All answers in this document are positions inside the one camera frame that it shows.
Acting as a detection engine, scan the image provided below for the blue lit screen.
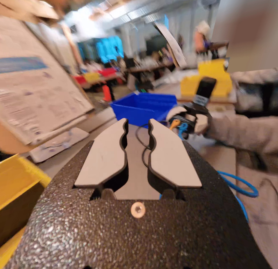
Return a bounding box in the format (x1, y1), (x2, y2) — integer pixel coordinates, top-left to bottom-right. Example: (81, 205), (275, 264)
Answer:
(95, 36), (125, 63)

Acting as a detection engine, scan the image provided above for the blue network cable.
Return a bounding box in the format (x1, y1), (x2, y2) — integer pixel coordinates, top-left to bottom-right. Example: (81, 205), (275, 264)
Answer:
(160, 122), (259, 223)

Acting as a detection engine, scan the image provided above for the orange traffic cone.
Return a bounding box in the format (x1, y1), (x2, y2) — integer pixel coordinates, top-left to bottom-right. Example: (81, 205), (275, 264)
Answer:
(102, 85), (112, 102)

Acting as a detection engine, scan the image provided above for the small yellow plastic bin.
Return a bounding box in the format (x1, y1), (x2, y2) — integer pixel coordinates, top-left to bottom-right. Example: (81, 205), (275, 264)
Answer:
(84, 72), (101, 83)

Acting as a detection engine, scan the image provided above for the black cable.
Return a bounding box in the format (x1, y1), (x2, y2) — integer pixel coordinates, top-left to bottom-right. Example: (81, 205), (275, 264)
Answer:
(136, 123), (153, 168)

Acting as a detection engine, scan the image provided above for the white printed paper sheet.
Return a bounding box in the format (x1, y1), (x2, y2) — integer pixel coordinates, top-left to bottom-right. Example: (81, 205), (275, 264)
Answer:
(29, 128), (90, 163)

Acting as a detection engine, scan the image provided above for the large yellow plastic bin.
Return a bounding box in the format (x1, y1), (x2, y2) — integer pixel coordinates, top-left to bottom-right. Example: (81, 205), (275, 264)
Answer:
(0, 154), (51, 266)

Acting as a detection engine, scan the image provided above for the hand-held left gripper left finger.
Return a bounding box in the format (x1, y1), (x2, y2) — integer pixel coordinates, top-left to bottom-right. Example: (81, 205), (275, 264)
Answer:
(74, 118), (129, 192)

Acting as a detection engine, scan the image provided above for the blue plastic bin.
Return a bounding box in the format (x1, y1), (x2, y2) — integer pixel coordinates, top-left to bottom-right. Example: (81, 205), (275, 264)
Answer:
(110, 93), (177, 128)

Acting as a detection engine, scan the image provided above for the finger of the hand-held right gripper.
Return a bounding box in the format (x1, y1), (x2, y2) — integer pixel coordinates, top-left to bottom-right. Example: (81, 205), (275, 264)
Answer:
(166, 106), (188, 122)

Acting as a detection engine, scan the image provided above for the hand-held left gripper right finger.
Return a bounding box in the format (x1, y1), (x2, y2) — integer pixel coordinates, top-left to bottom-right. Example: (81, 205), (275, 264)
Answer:
(148, 119), (202, 193)

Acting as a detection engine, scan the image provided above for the grey desk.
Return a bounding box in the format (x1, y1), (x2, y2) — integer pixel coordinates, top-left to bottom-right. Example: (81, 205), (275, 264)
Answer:
(39, 106), (237, 200)

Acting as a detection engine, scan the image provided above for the printed cardboard board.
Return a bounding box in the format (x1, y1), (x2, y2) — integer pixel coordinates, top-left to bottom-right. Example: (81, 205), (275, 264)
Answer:
(0, 17), (95, 146)

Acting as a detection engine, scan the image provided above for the person's right forearm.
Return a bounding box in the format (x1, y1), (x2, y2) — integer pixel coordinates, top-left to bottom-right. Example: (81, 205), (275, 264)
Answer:
(206, 115), (278, 154)

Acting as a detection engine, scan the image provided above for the leaning cardboard sign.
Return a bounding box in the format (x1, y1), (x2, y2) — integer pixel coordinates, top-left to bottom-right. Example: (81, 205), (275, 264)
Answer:
(155, 22), (188, 68)

